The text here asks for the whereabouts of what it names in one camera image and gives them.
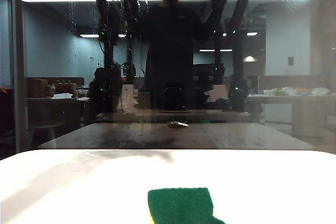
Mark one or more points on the round grey stool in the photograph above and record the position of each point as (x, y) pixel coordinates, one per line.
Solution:
(44, 127)

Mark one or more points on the green and yellow sponge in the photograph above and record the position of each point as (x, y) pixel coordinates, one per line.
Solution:
(178, 205)

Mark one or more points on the large glass pane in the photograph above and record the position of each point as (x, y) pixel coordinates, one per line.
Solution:
(288, 24)

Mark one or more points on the small brown wall plate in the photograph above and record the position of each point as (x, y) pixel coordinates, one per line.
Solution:
(290, 61)

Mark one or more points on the grey window frame post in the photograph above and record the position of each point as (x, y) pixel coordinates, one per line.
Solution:
(18, 77)

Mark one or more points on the long white table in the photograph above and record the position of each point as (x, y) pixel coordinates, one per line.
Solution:
(275, 100)

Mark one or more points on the white plastic bag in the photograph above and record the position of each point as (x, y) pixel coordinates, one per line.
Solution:
(289, 91)
(319, 91)

